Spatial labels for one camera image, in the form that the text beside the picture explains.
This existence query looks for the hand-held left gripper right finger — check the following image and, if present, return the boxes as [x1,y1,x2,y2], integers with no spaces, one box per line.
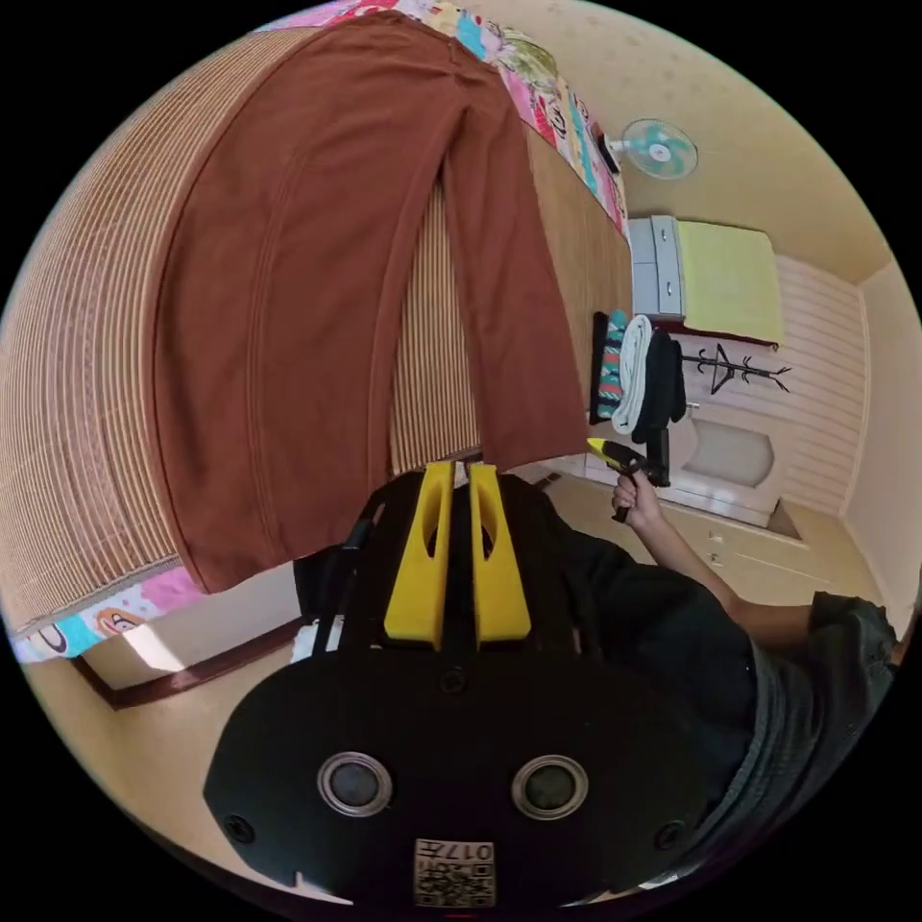
[468,462,534,646]

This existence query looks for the black coat rack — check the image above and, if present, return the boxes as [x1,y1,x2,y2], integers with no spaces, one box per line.
[679,343,794,397]

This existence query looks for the person's body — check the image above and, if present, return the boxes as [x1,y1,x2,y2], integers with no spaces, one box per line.
[503,472,906,910]

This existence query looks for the person's right hand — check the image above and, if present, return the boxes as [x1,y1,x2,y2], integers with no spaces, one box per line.
[611,473,669,536]

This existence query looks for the person's right forearm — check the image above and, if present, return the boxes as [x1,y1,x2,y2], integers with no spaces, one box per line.
[645,512,821,651]

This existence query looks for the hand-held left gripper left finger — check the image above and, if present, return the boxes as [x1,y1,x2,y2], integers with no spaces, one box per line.
[383,460,456,647]

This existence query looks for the cream low cabinet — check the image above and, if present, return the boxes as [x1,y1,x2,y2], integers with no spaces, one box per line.
[536,400,813,589]

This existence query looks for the teal electric fan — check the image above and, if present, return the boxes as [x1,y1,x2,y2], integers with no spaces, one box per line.
[600,117,699,182]

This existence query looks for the grey cupboard with yellow cloth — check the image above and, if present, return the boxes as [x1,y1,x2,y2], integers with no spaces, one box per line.
[627,213,788,352]

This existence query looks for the bed with woven mat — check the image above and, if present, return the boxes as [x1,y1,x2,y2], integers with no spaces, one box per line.
[0,0,637,666]

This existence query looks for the brown pants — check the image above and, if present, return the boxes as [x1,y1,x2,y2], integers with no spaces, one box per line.
[152,10,590,596]

